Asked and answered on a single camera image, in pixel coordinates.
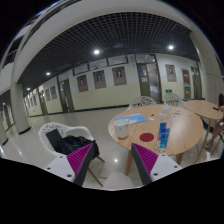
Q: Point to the black flat tablet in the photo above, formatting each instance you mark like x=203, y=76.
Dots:
x=53, y=136

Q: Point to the white plastic chair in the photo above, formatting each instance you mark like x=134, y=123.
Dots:
x=171, y=99
x=141, y=101
x=76, y=130

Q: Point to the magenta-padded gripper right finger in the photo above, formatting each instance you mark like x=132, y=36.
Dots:
x=146, y=160

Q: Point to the clear water bottle blue label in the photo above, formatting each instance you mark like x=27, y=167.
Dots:
x=163, y=133

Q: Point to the white ceramic mug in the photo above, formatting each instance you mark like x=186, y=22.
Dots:
x=121, y=129

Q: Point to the flat round red coaster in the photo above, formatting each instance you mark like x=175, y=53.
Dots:
x=146, y=137

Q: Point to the round wooden side table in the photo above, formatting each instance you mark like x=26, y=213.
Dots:
x=203, y=108

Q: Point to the black phone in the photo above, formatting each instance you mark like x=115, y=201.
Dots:
x=216, y=108

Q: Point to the dark wooden door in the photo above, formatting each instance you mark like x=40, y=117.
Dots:
x=66, y=96

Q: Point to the small white box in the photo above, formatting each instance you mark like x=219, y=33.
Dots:
x=177, y=111

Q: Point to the green exit sign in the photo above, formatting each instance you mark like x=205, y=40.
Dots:
x=168, y=90

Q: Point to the black bag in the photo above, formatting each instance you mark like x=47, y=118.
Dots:
x=71, y=145

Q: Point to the round ceiling lights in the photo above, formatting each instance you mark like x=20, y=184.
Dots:
x=96, y=52

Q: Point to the grey metal double door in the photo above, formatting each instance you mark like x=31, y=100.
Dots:
x=151, y=81

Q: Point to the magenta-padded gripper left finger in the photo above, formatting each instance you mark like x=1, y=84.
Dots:
x=80, y=160

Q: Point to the person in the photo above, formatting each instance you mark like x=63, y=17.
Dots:
x=216, y=131

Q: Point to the framed wall portraits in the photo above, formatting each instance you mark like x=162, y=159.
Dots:
x=119, y=76

